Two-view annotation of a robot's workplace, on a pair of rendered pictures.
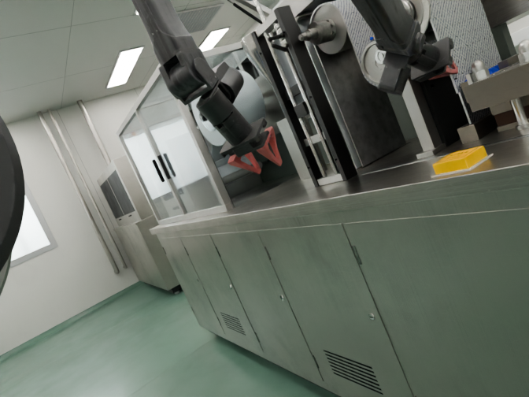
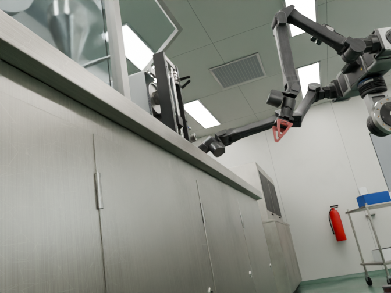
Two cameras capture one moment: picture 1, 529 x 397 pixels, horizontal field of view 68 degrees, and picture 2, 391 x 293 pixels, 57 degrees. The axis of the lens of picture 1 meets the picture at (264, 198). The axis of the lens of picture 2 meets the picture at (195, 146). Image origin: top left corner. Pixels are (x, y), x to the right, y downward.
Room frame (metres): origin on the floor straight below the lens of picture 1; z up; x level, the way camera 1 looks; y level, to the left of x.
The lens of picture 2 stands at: (2.14, 0.81, 0.59)
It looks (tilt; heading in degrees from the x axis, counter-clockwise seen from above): 18 degrees up; 226
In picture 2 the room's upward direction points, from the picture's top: 10 degrees counter-clockwise
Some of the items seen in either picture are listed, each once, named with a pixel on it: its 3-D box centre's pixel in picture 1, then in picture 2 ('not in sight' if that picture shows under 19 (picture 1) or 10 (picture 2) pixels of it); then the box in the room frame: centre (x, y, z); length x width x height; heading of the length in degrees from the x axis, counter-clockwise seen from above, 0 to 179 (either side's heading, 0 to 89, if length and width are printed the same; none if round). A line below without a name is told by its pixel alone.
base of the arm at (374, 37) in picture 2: not in sight; (369, 45); (0.40, 0.31, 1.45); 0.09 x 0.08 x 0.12; 52
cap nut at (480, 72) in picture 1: (479, 70); not in sight; (0.88, -0.56, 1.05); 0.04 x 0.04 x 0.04
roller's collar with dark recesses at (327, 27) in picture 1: (321, 31); (160, 96); (1.20, -0.36, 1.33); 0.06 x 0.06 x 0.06; 29
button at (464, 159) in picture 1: (459, 160); not in sight; (0.74, -0.37, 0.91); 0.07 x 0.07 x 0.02; 29
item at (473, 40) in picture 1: (469, 46); not in sight; (1.00, -0.63, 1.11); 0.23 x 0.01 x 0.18; 119
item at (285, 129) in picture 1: (288, 113); not in sight; (1.67, -0.24, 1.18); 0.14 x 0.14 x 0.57
